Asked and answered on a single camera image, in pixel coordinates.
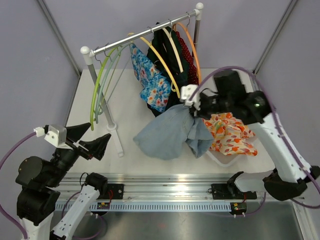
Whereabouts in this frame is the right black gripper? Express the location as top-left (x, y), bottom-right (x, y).
top-left (186, 93), bottom-right (232, 121)

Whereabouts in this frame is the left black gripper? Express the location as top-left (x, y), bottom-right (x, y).
top-left (46, 122), bottom-right (112, 187)

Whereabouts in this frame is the orange floral skirt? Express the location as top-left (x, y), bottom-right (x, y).
top-left (203, 112), bottom-right (258, 156)

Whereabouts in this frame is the light blue denim skirt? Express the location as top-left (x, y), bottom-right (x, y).
top-left (133, 104), bottom-right (214, 160)

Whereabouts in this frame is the blue floral skirt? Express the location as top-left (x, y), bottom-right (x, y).
top-left (130, 43), bottom-right (171, 113)

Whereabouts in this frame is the lime green hanger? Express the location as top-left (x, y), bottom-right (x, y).
top-left (87, 45), bottom-right (119, 131)

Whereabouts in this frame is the yellow hanger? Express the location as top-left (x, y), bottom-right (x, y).
top-left (131, 39), bottom-right (180, 98)

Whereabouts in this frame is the pale green hanger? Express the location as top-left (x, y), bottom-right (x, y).
top-left (94, 43), bottom-right (130, 124)

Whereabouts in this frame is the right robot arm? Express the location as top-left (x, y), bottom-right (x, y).
top-left (187, 66), bottom-right (320, 201)

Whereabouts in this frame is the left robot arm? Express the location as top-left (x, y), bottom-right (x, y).
top-left (15, 122), bottom-right (111, 240)

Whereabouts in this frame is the red polka dot skirt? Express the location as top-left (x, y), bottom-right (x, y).
top-left (176, 31), bottom-right (199, 85)

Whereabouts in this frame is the cream white hanger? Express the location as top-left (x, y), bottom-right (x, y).
top-left (162, 27), bottom-right (184, 73)

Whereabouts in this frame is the orange hanger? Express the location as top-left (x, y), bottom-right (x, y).
top-left (173, 22), bottom-right (202, 85)

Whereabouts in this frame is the white and chrome clothes rack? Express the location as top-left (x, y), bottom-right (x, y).
top-left (80, 2), bottom-right (204, 157)

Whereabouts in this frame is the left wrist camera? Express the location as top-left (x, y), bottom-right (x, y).
top-left (33, 124), bottom-right (69, 149)

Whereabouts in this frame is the white slotted cable duct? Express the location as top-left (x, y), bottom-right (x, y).
top-left (43, 201), bottom-right (233, 213)

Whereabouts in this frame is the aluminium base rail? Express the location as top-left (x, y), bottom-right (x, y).
top-left (33, 172), bottom-right (306, 203)

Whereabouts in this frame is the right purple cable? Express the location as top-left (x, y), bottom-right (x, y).
top-left (187, 66), bottom-right (320, 217)

